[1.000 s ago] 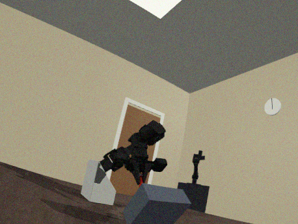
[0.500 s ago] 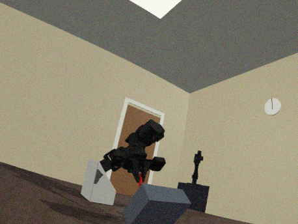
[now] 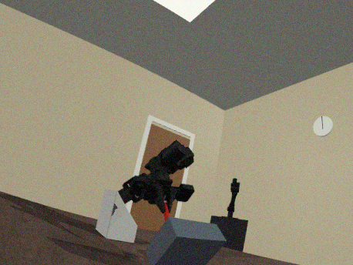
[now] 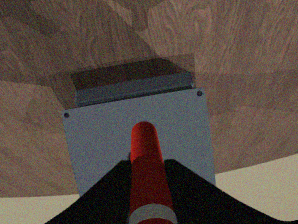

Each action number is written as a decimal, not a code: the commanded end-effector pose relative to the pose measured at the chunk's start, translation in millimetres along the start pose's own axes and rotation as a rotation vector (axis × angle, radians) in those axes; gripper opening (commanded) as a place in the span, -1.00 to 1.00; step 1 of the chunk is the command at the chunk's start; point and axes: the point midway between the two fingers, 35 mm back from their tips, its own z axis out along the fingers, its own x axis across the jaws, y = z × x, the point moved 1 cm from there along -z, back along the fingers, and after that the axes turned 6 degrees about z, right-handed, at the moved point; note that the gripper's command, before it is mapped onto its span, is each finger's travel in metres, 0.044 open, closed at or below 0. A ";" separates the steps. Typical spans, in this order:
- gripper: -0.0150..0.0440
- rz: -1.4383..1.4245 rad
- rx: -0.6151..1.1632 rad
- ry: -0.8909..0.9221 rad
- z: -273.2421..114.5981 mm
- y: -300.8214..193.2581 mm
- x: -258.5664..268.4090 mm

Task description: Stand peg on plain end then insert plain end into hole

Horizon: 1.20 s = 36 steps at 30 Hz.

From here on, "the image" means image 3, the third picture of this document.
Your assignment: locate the red peg with white band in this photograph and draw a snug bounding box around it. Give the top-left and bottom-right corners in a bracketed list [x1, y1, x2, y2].
[164, 200, 170, 221]

